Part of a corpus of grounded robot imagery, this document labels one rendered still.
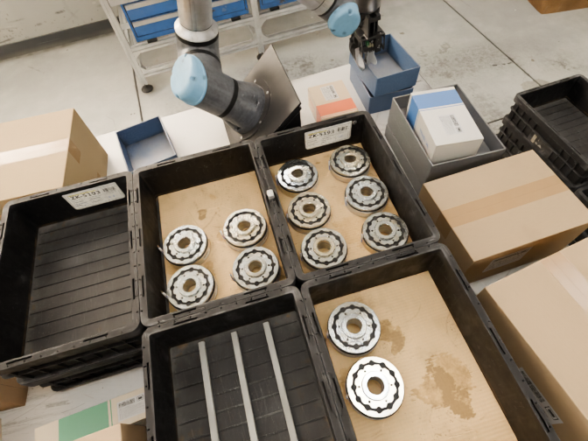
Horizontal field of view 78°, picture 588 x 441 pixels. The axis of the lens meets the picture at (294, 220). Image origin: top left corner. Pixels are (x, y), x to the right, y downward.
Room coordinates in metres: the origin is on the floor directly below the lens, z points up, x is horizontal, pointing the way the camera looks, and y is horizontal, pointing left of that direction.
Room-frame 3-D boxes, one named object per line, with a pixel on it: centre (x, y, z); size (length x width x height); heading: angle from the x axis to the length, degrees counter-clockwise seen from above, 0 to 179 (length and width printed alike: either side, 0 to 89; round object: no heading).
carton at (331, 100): (0.95, -0.18, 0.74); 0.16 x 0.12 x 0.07; 9
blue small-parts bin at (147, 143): (0.87, 0.43, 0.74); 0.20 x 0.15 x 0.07; 20
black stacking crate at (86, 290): (0.39, 0.48, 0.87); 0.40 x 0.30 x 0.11; 9
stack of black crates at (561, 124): (0.89, -1.09, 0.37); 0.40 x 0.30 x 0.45; 13
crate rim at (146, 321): (0.44, 0.19, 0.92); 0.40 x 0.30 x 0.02; 9
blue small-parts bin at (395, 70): (1.05, -0.36, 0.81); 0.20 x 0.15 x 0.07; 13
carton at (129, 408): (0.10, 0.46, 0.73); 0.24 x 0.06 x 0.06; 103
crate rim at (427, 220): (0.49, -0.11, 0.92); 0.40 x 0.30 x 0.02; 9
